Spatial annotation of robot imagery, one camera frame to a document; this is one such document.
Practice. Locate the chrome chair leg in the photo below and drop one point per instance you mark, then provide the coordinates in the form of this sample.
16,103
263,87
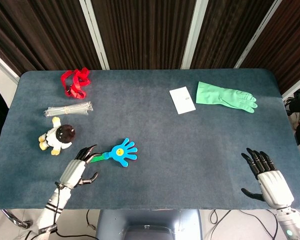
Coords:
15,218

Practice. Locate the white paper card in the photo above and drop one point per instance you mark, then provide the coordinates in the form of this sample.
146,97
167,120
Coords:
182,100

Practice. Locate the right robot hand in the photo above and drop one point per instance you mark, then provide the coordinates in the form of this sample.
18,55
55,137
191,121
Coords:
275,185

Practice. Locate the green rubber glove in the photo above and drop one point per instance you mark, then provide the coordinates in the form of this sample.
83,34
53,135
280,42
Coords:
222,97

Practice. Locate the bundle of clear tubes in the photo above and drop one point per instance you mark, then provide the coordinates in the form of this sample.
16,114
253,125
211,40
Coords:
68,110

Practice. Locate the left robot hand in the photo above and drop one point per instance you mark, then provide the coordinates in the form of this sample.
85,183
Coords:
72,172

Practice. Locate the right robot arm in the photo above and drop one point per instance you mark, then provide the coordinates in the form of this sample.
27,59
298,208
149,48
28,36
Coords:
291,222

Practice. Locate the grey robot base column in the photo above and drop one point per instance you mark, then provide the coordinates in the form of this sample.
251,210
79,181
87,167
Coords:
150,225

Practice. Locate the black equipment pile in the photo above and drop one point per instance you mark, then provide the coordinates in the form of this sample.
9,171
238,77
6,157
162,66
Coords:
298,110

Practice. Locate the blue hand clapper toy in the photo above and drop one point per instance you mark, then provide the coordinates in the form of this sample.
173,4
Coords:
120,153

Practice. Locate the blue table cloth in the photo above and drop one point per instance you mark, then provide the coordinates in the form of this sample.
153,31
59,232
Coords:
150,130

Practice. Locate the plush doll with brown head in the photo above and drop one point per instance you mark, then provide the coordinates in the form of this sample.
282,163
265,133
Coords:
58,136

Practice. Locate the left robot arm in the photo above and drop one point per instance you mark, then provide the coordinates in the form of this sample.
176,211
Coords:
50,215

